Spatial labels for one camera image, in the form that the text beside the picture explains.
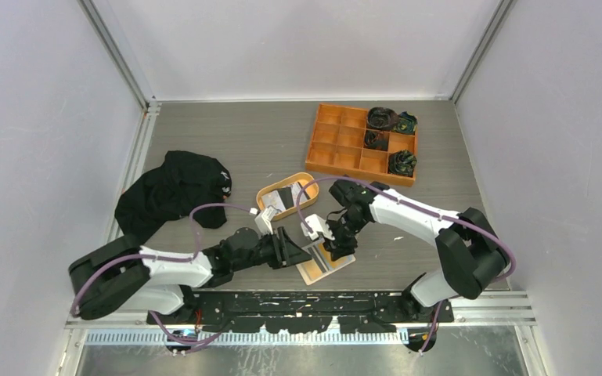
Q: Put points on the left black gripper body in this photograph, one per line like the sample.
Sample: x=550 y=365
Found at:
x=267 y=251

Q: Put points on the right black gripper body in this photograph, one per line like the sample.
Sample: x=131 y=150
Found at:
x=344 y=230

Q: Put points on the orange credit card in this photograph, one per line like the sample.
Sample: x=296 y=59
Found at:
x=314 y=270

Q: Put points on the beige leather card holder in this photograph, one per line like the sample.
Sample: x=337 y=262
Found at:
x=316 y=249

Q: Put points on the yellow oval tray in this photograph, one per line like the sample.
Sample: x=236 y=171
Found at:
x=305 y=178

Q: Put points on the silver credit card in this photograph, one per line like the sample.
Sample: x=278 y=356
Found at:
x=274 y=200

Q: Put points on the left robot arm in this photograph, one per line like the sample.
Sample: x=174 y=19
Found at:
x=124 y=274

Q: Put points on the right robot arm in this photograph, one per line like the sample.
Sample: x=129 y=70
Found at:
x=470 y=255

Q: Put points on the orange compartment organizer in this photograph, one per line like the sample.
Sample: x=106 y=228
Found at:
x=336 y=146

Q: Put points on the dark rolled tie middle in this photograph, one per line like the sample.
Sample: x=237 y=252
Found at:
x=376 y=140

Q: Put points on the dark rolled tie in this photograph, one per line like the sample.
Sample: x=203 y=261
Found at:
x=376 y=140
x=381 y=118

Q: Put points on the black cloth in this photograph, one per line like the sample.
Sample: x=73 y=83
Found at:
x=183 y=182

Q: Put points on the dark rolled tie top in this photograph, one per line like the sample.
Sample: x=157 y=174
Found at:
x=381 y=118

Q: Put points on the green patterned rolled tie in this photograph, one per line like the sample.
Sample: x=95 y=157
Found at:
x=407 y=124

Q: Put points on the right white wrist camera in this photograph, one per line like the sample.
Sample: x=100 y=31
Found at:
x=315 y=227

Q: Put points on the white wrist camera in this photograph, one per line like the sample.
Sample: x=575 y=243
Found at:
x=315 y=227
x=263 y=220

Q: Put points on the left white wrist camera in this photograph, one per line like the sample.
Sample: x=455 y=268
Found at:
x=263 y=220

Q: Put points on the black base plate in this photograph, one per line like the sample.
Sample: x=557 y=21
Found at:
x=300 y=312

